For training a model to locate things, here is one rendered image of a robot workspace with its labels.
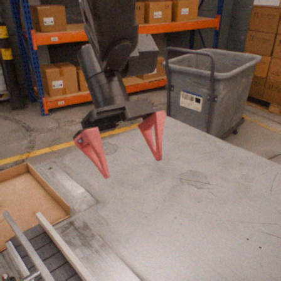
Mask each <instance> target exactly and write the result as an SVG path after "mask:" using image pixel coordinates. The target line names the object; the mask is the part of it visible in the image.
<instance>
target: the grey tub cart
mask: <svg viewBox="0 0 281 281"><path fill-rule="evenodd" d="M169 50H174V51H181V52H185V53H188V54H185V55H181V56H178V57H175V58H172V59H170V60H169V57H168V51H169ZM261 62H262V57H261V56H258V55H252V54H247V53H239V52H234V51H226V50H217V49H212V48H203V49H200V50H190V49H185V48H173V47H168V48H167V49H166V50H165V61H164V62H163V64H162V65H163V67H164V68H165V69H166V76H167V84H166V90H167V98H166V116H168V117H171V118H173V119H176V120H178V121H180V122H182V123H185V124H187V125H190V126H191V127H194V128H195V129H198V130H200V131H202V132H205V133H207V134H209V135H212V136H214V137H216V138H219V139H222V140H223V139H225V138H227V137H228V136H229V135H230V134H231V133H233V134H235V135H236V134H237V133H238V129H239V126H240V125H241V124H242V123H243V121H244V117H242V114H243V110H244V107H245V103H246V100H247V96H248V92H249V89H250V86H251V84H252V80H253V76H254V73H255V69H256V66H257V64H259V63H261Z"/></svg>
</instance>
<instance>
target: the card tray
mask: <svg viewBox="0 0 281 281"><path fill-rule="evenodd" d="M7 210H8V212H9V214H10V215H11V216H12V218H13V220H14V221H15V222H16V223H17V225H18V226H19V228H20V229H21V231H22V232H23V231H25V230H27V229H29V228H31V227H33V226H35V225H37V224H39V221H38V220H37V219H36V213H38V212H41V214H42V215H43V216H44V217H45V218H46V220H47V221H49V222H50V224H51V225H52V226H53V225H55V224H57V223H59V222H61V221H63V220H65V219H67V218H69V217H71V216H72V214H71V209H70V205H69V204H68V203H67V202H66V201H65V200H64V199H63V198H62V197H61V196H60V195H59V194H58V193H57V192H56V191H55V190H54V189H53V188H52V187H51V186H50V185H49V184H48V183H47V182H46V181H45V180H44V178H43V177H42V176H41V175H40V174H39V173H38V171H36V170H35V169H34V168H33V167H32V166H31V164H30V163H29V162H26V163H24V164H21V165H18V166H15V167H12V168H10V169H7V170H5V171H1V172H0V253H1V252H3V251H5V250H7V248H6V244H5V241H7V240H9V239H10V238H11V237H13V236H15V234H14V232H13V230H12V229H11V227H10V226H9V225H8V223H7V222H6V220H5V219H4V217H3V214H2V213H3V212H5V211H7Z"/></svg>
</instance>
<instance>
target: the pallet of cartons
mask: <svg viewBox="0 0 281 281"><path fill-rule="evenodd" d="M252 6H254V7H253V8H252V11H251V15H250V20H249V30H248V31H247V38H246V42H245V49H244V53H247V54H252V55H258V56H261V57H262V62H261V63H259V64H257V66H256V69H255V73H254V76H253V80H252V84H251V86H250V89H249V92H248V96H249V97H253V98H256V99H259V100H262V101H264V102H268V103H270V105H269V107H266V106H263V105H258V104H255V103H252V102H249V101H246V103H245V105H247V106H251V107H255V108H257V109H260V110H264V111H266V112H270V113H272V114H275V115H278V116H281V0H253V4H252Z"/></svg>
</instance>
